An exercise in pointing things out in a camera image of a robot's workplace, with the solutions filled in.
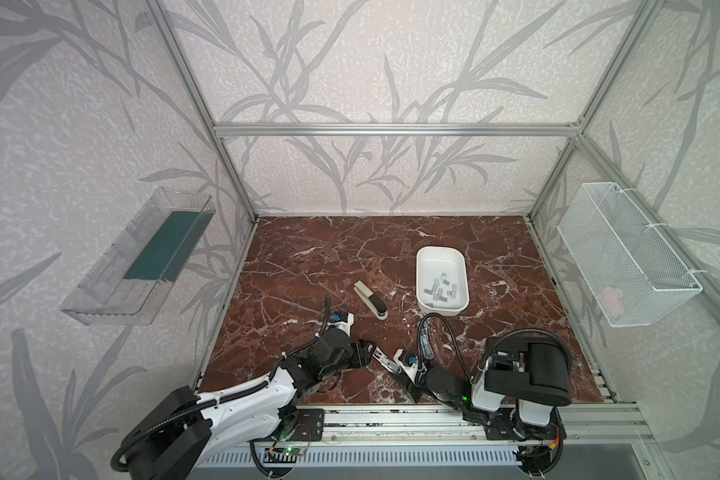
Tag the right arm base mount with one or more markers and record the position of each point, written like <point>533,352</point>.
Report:
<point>505,425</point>

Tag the green circuit board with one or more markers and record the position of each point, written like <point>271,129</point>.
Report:
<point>288,453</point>

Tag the small white stapler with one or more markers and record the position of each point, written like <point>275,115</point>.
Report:
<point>385,362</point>

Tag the aluminium front rail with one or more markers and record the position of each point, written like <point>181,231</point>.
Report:
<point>430,424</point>

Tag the white wire mesh basket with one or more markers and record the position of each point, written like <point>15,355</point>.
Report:
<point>634,274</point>

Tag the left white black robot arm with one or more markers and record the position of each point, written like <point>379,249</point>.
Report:
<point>186,429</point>

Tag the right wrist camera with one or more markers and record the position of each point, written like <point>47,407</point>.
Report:
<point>407,361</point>

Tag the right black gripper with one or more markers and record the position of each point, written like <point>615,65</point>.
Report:
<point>400,369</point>

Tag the grey white large stapler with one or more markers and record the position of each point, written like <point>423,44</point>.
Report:
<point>372,300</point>

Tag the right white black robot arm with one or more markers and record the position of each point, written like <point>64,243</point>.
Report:
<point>523,375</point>

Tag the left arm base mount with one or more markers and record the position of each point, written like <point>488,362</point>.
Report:
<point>306,423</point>

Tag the clear wall shelf green mat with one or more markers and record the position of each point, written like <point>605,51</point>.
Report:
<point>129,284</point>

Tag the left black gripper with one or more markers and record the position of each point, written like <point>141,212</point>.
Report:
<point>359,352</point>

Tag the white plastic tray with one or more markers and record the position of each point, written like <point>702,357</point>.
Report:
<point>430,262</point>

